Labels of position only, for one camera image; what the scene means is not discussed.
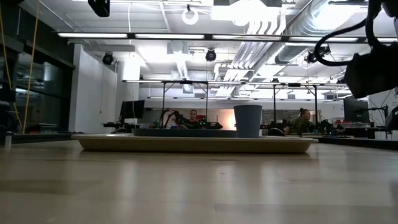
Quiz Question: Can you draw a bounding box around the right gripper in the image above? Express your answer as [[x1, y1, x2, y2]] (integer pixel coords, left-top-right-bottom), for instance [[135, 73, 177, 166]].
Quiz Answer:
[[343, 43, 398, 99]]

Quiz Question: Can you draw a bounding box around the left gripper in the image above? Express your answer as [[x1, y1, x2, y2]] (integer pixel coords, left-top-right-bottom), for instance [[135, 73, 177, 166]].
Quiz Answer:
[[87, 0, 111, 18]]

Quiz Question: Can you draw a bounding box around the blue cup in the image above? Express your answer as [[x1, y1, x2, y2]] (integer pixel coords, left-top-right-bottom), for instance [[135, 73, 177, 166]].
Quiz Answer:
[[233, 104, 263, 139]]

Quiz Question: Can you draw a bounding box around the beige plastic tray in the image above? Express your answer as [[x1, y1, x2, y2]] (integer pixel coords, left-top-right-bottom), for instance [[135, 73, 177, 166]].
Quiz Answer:
[[71, 133, 319, 154]]

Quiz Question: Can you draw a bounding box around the black computer monitor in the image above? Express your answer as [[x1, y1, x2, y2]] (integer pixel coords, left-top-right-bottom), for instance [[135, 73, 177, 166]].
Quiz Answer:
[[120, 100, 146, 120], [343, 96, 371, 124]]

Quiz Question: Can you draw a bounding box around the long ceiling light bar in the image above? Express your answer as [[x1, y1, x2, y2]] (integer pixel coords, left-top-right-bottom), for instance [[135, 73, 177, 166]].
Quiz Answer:
[[57, 31, 398, 44]]

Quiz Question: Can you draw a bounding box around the person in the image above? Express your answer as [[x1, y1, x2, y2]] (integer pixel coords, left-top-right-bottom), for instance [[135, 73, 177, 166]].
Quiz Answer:
[[183, 108, 200, 129], [287, 107, 313, 136]]

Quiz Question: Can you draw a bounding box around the small white cylinder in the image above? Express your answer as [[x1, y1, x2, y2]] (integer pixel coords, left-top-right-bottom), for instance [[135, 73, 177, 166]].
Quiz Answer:
[[3, 131, 14, 151]]

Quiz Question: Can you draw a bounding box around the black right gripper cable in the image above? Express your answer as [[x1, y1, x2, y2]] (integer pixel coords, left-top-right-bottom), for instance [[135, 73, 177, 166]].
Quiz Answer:
[[313, 17, 374, 67]]

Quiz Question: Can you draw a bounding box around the black ceiling camera rig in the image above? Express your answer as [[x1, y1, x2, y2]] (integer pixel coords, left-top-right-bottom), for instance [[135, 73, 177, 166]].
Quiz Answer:
[[304, 45, 331, 64]]

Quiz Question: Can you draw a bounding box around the black aluminium table frame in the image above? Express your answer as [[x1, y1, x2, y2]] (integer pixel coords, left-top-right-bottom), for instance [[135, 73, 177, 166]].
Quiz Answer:
[[0, 132, 398, 151]]

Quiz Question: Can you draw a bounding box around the white ceiling ring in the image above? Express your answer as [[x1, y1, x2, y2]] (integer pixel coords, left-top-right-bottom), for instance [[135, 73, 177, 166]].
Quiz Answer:
[[181, 7, 200, 26]]

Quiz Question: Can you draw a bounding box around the silver ventilation duct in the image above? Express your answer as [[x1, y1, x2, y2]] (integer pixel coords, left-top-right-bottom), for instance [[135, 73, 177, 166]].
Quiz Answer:
[[273, 0, 369, 65]]

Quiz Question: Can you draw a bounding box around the yellow cable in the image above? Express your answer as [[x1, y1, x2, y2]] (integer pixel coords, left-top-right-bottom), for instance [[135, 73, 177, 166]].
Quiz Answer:
[[0, 0, 40, 135]]

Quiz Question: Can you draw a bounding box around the black station frame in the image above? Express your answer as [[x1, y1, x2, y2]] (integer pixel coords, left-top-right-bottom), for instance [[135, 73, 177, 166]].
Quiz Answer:
[[272, 82, 319, 134], [161, 80, 210, 133]]

